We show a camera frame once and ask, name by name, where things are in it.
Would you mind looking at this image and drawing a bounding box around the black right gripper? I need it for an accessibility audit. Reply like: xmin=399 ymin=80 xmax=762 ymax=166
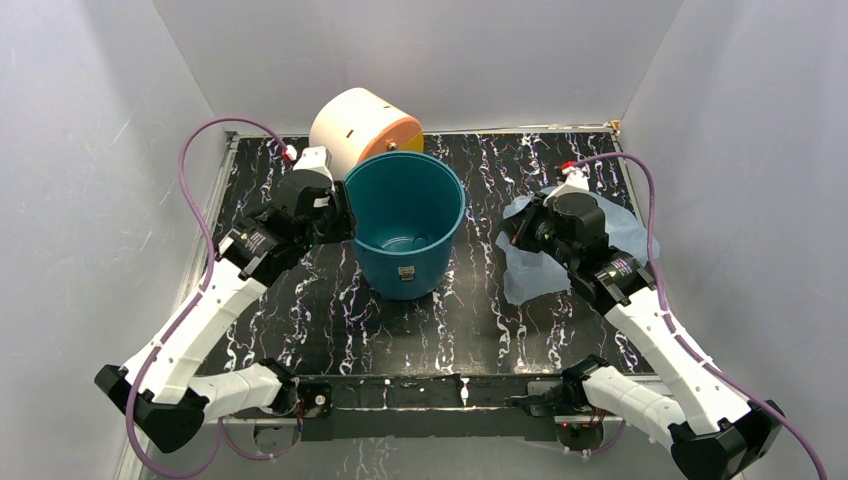
xmin=499 ymin=192 xmax=577 ymax=270

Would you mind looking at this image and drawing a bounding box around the translucent blue plastic bag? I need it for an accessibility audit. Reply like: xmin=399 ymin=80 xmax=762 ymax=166
xmin=496 ymin=188 xmax=659 ymax=314

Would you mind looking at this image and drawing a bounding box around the teal plastic trash bin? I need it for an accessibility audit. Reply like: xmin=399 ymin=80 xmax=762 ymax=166
xmin=344 ymin=151 xmax=467 ymax=301

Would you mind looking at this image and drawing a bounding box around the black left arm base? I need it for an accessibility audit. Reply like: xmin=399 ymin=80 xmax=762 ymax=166
xmin=236 ymin=377 xmax=333 ymax=457

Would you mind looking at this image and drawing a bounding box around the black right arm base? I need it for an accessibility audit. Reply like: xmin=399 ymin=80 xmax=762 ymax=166
xmin=504 ymin=378 xmax=626 ymax=457

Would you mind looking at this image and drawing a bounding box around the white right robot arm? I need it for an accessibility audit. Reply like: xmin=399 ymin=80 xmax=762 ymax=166
xmin=501 ymin=192 xmax=782 ymax=479

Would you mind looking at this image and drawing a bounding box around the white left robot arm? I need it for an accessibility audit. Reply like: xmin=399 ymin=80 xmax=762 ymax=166
xmin=95 ymin=170 xmax=355 ymax=453

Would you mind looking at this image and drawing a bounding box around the round pastel drawer cabinet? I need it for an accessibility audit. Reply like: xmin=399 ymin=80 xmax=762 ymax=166
xmin=309 ymin=87 xmax=424 ymax=180

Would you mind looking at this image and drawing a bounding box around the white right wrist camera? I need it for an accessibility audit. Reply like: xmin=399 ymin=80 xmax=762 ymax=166
xmin=543 ymin=161 xmax=589 ymax=206

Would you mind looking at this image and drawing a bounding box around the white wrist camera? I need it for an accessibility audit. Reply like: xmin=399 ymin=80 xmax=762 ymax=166
xmin=284 ymin=145 xmax=333 ymax=181
xmin=543 ymin=161 xmax=589 ymax=206

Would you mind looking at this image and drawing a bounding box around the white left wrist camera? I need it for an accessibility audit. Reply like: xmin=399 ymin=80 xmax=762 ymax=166
xmin=284 ymin=145 xmax=333 ymax=181

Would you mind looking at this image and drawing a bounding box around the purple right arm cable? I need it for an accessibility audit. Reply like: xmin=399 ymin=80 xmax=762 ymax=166
xmin=561 ymin=152 xmax=829 ymax=480

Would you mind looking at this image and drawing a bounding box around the aluminium frame rail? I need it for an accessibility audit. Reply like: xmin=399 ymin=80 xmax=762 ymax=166
xmin=115 ymin=374 xmax=743 ymax=480

